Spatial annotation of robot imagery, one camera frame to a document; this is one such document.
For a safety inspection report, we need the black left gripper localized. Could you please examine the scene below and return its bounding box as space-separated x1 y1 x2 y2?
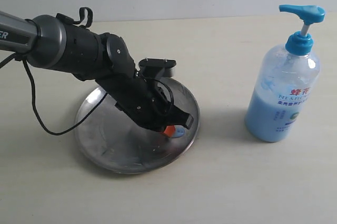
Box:
96 69 194 138

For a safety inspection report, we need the blue-grey block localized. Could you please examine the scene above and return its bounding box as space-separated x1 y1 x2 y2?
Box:
171 125 186 138

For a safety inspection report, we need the blue pump lotion bottle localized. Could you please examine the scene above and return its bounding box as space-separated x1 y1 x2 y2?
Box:
245 4 325 142

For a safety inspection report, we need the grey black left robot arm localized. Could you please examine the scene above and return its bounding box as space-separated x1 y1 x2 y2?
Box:
1 7 194 136

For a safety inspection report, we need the round steel plate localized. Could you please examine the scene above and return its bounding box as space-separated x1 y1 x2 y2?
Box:
74 78 200 174

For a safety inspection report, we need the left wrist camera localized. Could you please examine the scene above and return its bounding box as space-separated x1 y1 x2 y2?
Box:
138 58 176 79

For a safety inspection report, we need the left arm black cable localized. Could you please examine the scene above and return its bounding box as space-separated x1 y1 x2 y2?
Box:
0 7 108 136

